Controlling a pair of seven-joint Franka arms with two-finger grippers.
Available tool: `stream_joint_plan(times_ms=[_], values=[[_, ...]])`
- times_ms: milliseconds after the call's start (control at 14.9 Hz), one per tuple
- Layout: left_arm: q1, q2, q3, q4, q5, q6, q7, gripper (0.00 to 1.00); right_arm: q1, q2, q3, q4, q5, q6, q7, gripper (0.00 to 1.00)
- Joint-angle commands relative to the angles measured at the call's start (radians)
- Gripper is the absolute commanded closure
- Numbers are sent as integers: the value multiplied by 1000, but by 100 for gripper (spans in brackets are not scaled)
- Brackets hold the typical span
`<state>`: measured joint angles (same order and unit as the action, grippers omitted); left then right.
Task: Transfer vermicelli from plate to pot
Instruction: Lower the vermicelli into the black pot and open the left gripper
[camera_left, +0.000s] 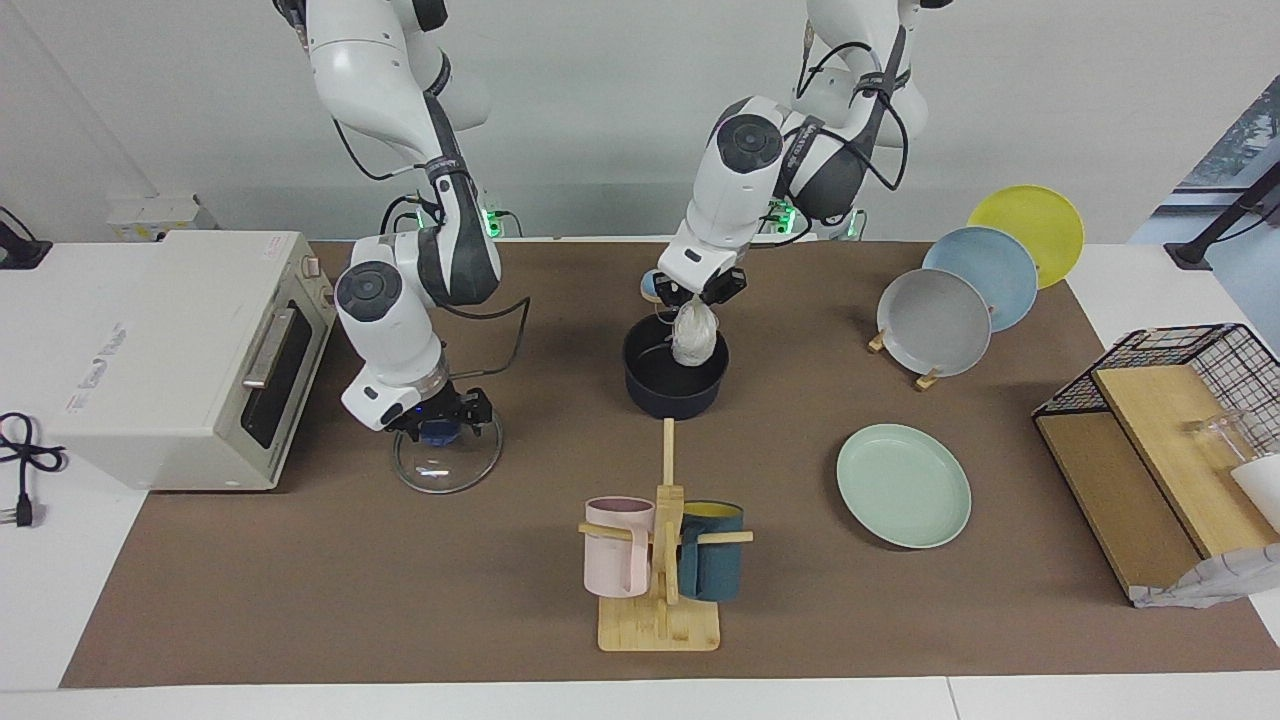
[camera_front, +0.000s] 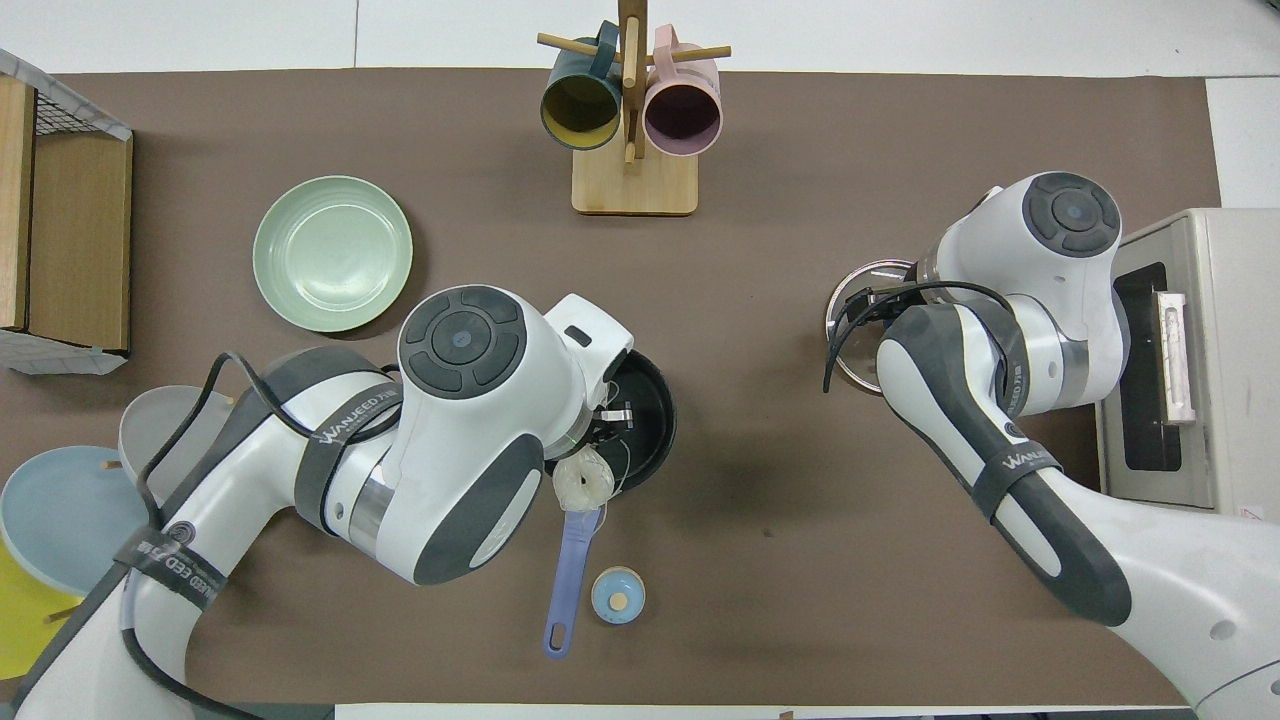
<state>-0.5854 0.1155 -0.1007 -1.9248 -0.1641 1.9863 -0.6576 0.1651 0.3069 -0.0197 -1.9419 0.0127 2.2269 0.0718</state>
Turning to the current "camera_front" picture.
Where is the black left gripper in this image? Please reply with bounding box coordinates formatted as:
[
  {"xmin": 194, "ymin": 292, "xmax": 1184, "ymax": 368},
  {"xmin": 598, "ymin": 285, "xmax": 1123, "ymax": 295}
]
[{"xmin": 548, "ymin": 404, "xmax": 638, "ymax": 471}]

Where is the glass lid with blue knob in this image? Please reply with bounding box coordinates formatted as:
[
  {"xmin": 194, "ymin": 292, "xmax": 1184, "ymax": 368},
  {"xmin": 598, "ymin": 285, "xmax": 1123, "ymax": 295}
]
[{"xmin": 825, "ymin": 258, "xmax": 926, "ymax": 396}]

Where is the light green plate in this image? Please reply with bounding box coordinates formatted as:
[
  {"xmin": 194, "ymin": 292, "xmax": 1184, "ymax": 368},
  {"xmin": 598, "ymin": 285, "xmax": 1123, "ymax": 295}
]
[{"xmin": 252, "ymin": 175, "xmax": 414, "ymax": 333}]

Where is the grey plate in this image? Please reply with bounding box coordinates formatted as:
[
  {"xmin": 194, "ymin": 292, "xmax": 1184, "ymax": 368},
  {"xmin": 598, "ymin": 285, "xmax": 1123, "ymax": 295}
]
[{"xmin": 118, "ymin": 385, "xmax": 241, "ymax": 506}]

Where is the wooden plate rack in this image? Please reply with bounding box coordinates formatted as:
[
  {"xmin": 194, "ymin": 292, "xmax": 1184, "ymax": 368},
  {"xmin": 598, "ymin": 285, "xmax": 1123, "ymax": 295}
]
[{"xmin": 45, "ymin": 458, "xmax": 123, "ymax": 623}]

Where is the light blue plate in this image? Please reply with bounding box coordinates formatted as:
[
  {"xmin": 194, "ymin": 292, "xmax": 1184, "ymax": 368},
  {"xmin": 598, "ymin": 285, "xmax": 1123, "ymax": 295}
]
[{"xmin": 0, "ymin": 445, "xmax": 151, "ymax": 599}]

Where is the yellow plate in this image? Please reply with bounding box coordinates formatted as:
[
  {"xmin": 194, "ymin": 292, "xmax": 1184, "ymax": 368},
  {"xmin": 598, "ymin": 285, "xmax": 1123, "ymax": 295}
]
[{"xmin": 0, "ymin": 540, "xmax": 86, "ymax": 681}]

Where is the brown table mat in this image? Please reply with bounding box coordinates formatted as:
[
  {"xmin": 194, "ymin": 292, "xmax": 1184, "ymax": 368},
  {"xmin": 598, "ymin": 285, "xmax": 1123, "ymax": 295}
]
[{"xmin": 0, "ymin": 68, "xmax": 1223, "ymax": 706}]

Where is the wooden mug rack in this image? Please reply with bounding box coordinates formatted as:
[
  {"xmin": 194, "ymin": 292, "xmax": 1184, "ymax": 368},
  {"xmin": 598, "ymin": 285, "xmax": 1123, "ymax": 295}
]
[{"xmin": 537, "ymin": 0, "xmax": 732, "ymax": 216}]

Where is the pink mug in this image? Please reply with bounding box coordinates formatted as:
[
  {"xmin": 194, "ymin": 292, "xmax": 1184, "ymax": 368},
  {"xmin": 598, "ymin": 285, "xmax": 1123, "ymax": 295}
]
[{"xmin": 643, "ymin": 25, "xmax": 723, "ymax": 157}]

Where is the teal mug with yellow inside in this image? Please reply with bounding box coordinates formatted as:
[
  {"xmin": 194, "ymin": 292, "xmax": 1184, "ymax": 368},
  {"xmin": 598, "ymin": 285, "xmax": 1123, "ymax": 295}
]
[{"xmin": 540, "ymin": 22, "xmax": 623, "ymax": 151}]

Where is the white toaster oven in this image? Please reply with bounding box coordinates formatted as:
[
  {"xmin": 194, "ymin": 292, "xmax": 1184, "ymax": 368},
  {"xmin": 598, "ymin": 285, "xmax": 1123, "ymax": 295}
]
[{"xmin": 1095, "ymin": 208, "xmax": 1280, "ymax": 521}]

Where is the light wooden cutting board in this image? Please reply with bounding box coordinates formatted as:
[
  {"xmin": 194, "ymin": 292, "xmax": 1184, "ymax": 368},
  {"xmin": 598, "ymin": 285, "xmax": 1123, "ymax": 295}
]
[{"xmin": 0, "ymin": 78, "xmax": 38, "ymax": 331}]

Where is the dark pot with blue handle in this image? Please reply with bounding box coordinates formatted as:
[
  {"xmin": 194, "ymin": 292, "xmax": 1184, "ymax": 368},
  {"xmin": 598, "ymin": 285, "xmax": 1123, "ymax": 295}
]
[{"xmin": 543, "ymin": 347, "xmax": 678, "ymax": 659}]

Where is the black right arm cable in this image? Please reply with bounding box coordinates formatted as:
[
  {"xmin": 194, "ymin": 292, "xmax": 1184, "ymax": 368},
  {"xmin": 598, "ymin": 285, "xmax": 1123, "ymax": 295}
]
[{"xmin": 823, "ymin": 282, "xmax": 1016, "ymax": 393}]

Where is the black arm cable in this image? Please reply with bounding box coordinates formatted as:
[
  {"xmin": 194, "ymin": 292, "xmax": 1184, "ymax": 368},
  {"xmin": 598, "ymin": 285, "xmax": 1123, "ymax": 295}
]
[
  {"xmin": 823, "ymin": 282, "xmax": 1016, "ymax": 393},
  {"xmin": 118, "ymin": 352, "xmax": 401, "ymax": 720}
]

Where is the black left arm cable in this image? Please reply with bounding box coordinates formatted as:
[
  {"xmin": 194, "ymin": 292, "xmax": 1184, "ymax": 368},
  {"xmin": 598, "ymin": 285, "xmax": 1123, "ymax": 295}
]
[{"xmin": 118, "ymin": 352, "xmax": 401, "ymax": 720}]

